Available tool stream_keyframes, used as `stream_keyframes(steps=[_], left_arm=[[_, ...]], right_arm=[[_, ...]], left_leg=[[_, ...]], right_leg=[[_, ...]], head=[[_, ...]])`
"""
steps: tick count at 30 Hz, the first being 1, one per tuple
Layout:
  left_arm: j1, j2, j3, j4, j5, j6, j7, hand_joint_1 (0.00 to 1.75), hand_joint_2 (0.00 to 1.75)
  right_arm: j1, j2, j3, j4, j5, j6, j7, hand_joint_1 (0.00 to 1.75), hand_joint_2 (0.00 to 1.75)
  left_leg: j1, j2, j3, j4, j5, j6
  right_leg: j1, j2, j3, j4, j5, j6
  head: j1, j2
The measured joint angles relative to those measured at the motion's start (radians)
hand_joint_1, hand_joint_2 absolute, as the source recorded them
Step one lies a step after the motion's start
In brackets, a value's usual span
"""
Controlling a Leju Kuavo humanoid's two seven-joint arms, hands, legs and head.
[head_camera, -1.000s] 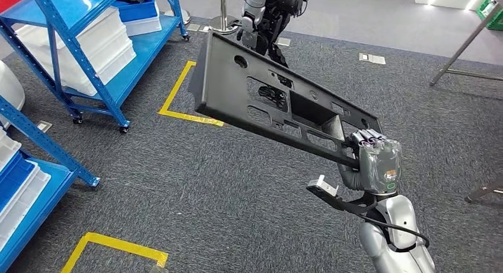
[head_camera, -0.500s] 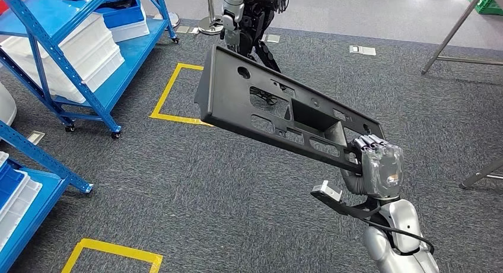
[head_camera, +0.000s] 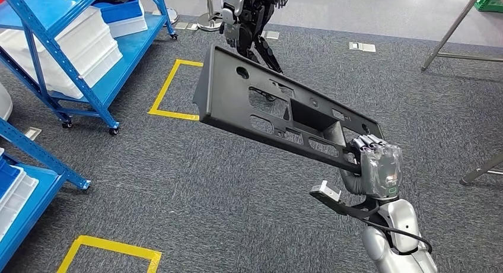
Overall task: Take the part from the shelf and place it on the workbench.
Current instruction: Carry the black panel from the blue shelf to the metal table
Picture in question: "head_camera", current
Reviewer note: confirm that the white car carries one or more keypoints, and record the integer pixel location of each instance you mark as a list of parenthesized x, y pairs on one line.
[(4, 102)]

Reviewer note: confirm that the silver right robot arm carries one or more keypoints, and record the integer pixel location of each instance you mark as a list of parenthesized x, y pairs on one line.
[(397, 232)]

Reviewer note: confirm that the black and silver humanoid robot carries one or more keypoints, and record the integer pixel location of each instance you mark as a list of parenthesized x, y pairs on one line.
[(251, 23)]

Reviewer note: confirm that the round silver stanchion base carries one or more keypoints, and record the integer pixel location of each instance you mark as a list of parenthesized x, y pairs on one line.
[(174, 15)]

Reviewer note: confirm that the yellow floor tape square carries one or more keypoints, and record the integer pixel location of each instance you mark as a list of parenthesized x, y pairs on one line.
[(118, 249)]

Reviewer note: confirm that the blue shelf rack on casters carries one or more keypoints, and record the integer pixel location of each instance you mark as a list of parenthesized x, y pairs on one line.
[(133, 43)]

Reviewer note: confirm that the blue metal shelf rack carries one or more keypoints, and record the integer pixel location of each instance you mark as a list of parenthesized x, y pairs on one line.
[(39, 153)]

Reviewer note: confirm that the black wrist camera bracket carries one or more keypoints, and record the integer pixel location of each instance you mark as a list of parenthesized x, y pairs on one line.
[(345, 209)]

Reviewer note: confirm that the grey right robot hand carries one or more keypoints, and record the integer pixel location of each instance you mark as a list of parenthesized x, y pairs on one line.
[(379, 173)]

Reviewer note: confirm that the silver stanchion post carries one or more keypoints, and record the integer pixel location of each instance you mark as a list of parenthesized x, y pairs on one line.
[(209, 23)]

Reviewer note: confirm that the black plastic panel part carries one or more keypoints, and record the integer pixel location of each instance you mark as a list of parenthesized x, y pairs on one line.
[(224, 98)]

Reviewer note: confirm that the green plastic crate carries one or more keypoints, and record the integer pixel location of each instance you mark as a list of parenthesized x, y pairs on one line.
[(487, 2)]

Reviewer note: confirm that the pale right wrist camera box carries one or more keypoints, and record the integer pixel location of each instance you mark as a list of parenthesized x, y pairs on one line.
[(326, 190)]

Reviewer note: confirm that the silver floor outlet cover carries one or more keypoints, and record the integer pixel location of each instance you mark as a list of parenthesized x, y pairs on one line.
[(184, 26), (272, 35), (361, 47), (32, 133)]

